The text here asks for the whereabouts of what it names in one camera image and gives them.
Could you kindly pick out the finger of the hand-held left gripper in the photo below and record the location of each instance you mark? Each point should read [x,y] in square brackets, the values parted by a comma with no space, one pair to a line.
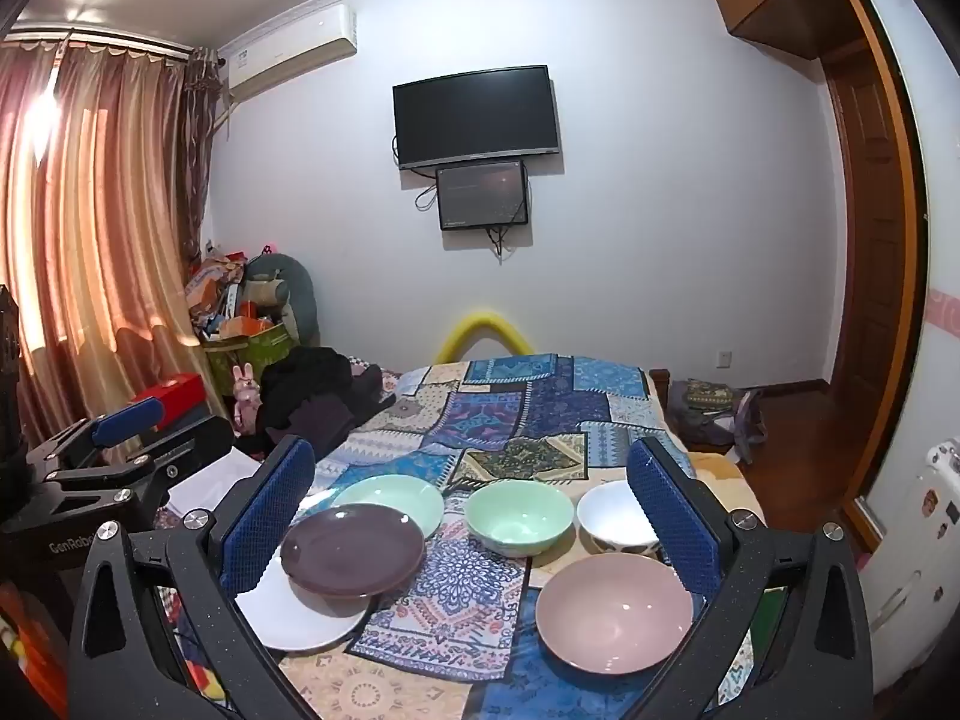
[124,420]
[195,442]

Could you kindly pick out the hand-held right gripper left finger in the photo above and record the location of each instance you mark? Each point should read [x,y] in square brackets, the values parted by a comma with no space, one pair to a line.
[270,521]

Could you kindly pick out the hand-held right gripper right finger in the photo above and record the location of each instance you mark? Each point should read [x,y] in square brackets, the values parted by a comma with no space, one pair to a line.
[671,521]

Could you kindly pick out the pink bowl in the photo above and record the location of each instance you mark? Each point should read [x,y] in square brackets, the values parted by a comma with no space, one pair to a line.
[611,607]

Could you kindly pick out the green plate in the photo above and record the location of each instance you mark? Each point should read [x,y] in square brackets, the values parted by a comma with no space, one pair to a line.
[397,499]

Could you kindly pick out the white sheet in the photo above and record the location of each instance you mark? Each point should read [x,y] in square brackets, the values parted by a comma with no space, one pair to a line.
[214,484]

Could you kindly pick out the red box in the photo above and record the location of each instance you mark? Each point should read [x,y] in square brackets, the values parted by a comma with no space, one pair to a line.
[172,397]

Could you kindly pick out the white bowl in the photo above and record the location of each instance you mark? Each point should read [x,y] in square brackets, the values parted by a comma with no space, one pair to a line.
[607,514]

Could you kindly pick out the pink bunny toy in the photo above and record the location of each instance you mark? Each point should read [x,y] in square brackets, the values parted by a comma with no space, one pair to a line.
[245,390]

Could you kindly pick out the purple plate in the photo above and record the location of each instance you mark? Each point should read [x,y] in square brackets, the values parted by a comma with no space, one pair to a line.
[352,551]

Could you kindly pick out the green cardboard box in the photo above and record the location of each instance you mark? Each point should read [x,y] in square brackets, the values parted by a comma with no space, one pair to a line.
[251,352]

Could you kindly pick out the white plate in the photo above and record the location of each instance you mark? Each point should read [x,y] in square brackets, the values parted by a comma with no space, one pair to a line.
[300,626]

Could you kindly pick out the dark bag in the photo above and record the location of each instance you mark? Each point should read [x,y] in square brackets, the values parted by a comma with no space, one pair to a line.
[705,412]

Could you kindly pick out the dark clothes pile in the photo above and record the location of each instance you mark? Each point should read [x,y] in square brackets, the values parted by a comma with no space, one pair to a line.
[315,390]

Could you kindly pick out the green bowl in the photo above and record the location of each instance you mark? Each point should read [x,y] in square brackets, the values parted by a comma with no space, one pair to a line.
[517,517]

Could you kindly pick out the pile of boxes and bags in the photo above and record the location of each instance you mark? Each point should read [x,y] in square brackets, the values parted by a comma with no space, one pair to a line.
[217,289]

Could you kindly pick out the pink sheer curtain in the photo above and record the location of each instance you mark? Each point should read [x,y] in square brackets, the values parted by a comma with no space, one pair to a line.
[82,225]

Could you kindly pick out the patchwork printed blanket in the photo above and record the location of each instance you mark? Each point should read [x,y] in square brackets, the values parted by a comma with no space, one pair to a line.
[495,420]

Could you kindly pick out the white appliance with stickers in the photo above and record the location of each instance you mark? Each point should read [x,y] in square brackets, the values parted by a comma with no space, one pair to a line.
[915,540]

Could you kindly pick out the yellow foam tube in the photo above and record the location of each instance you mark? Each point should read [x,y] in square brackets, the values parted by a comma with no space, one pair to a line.
[484,321]

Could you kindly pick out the brown patterned curtain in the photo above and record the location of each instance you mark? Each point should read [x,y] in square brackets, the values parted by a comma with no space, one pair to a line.
[201,135]

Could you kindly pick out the brown wooden door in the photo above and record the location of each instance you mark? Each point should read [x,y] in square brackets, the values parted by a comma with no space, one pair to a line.
[874,262]

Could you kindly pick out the small black monitor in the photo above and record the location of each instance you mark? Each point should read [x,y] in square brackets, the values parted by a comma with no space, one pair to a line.
[482,195]

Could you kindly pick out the white air conditioner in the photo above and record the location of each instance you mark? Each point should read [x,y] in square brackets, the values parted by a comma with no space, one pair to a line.
[289,49]

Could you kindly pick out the white wardrobe with pink stickers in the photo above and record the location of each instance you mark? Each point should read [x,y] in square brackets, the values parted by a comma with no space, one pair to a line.
[937,165]

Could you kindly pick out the black wall television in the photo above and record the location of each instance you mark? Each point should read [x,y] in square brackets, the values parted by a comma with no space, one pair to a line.
[476,116]

